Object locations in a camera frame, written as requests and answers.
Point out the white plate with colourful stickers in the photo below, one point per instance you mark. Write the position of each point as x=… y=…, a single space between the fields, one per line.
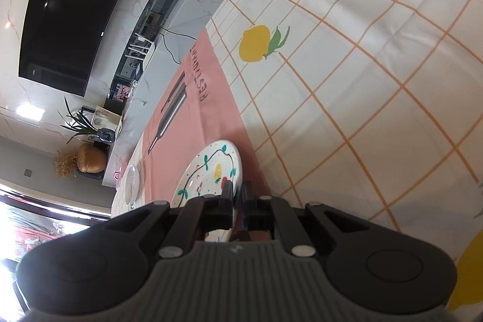
x=133 y=184

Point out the black wall television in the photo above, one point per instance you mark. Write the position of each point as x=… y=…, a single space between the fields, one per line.
x=75 y=9

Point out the dried yellow flower bunch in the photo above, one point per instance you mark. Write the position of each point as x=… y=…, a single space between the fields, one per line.
x=66 y=165

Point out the lemon print checked tablecloth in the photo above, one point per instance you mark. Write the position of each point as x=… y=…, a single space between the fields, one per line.
x=358 y=80

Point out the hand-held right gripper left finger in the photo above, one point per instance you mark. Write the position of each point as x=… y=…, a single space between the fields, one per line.
x=227 y=205

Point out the botanical picture frame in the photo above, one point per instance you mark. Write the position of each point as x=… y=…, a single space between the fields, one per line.
x=109 y=118

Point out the golden acorn shaped jar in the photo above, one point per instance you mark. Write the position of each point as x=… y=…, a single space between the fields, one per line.
x=90 y=159

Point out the dark glass vase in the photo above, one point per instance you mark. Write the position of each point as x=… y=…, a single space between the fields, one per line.
x=105 y=135

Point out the green leafy plant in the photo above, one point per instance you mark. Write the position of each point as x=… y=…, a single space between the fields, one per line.
x=79 y=124

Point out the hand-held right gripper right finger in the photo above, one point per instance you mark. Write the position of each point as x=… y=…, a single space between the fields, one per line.
x=247 y=205

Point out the white router with antennas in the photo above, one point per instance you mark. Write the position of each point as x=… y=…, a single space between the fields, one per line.
x=141 y=50

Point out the white plate with green vine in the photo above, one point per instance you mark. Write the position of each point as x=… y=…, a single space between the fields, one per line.
x=211 y=171

